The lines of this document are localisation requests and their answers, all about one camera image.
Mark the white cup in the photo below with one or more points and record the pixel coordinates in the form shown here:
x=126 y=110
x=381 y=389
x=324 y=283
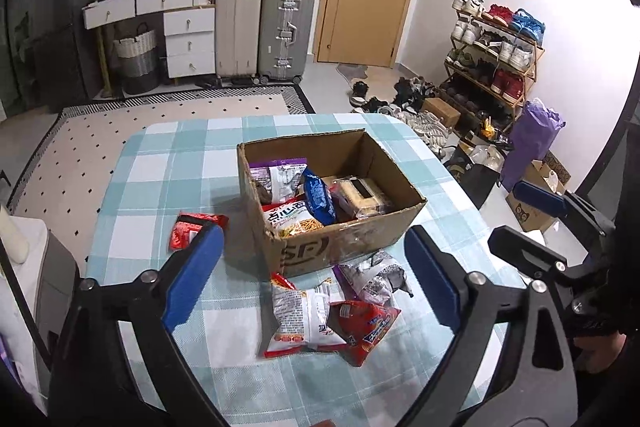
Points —
x=13 y=240

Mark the teal plaid tablecloth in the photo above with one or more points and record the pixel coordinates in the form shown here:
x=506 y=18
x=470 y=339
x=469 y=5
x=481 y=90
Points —
x=191 y=165

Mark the red blue snack bag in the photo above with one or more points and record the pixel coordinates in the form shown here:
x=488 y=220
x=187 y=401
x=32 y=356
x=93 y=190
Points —
x=362 y=326

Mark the blue cookie packet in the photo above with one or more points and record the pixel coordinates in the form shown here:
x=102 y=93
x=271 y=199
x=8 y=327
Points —
x=318 y=198

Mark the purple grape candy bag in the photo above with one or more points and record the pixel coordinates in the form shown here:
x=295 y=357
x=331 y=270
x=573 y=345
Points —
x=278 y=181

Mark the white red chips bag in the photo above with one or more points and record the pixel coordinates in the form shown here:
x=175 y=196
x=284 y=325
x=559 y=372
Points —
x=302 y=316

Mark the silver suitcase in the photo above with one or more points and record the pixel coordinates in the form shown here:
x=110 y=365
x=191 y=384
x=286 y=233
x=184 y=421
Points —
x=284 y=33

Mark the dotted beige rug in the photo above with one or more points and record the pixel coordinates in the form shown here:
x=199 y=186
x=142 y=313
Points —
x=66 y=175

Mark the grey side cabinet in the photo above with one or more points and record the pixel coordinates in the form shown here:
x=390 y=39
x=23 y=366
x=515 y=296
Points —
x=47 y=278

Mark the SF cardboard box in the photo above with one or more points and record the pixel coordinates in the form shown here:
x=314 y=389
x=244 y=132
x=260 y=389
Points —
x=330 y=156

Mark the person's right hand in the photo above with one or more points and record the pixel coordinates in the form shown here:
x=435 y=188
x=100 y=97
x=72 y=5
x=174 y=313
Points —
x=598 y=353

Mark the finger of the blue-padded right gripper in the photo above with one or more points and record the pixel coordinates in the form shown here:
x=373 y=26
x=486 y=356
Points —
x=551 y=204
x=524 y=254

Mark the clear cracker packet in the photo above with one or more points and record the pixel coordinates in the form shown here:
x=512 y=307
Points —
x=360 y=198

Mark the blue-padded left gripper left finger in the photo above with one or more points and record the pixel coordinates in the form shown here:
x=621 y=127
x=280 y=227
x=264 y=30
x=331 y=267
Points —
x=91 y=380

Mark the silver purple snack bag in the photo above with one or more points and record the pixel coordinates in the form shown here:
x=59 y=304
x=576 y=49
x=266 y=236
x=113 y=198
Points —
x=374 y=279

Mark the beige suitcase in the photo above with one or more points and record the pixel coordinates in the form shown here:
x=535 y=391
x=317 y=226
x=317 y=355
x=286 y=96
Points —
x=236 y=37

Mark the woven laundry basket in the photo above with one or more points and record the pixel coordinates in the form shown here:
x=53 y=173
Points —
x=138 y=60

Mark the orange noodle snack bag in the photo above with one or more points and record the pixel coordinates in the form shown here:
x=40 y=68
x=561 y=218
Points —
x=291 y=219

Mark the wooden shoe rack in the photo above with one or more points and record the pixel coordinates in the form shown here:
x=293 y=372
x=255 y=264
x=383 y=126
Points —
x=493 y=62

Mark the red snack packet with barcode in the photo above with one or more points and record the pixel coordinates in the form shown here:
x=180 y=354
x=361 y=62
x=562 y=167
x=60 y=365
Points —
x=189 y=224

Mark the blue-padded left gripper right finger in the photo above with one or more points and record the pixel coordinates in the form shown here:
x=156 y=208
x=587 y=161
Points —
x=533 y=383

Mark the small cardboard box on floor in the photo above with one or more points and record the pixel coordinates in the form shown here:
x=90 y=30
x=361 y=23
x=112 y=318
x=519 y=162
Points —
x=529 y=218

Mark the white drawer desk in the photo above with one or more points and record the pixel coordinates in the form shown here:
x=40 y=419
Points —
x=185 y=30

